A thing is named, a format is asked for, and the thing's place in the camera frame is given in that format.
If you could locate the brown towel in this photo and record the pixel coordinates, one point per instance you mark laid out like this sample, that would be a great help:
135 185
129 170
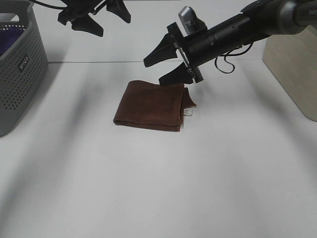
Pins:
151 106

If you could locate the grey perforated laundry basket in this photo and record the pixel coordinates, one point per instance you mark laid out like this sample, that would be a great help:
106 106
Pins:
22 67

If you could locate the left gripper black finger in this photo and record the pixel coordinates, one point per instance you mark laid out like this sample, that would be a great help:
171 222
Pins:
85 23
118 8

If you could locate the purple cloth in basket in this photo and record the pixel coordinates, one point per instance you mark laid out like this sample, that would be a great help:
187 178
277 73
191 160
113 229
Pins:
8 38

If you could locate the beige bin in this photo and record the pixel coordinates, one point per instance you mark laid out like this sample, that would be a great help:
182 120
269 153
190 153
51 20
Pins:
292 59

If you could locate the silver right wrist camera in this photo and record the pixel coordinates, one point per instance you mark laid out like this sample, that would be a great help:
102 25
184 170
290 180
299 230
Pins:
190 21

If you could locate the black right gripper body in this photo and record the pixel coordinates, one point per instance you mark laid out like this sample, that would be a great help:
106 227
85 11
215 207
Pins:
196 47

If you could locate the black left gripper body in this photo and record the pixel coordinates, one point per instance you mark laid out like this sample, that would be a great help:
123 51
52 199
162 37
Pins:
81 8

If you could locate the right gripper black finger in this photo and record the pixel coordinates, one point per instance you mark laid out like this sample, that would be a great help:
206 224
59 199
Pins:
164 51
179 75

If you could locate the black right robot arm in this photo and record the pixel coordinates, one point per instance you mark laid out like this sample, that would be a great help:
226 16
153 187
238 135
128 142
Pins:
256 21

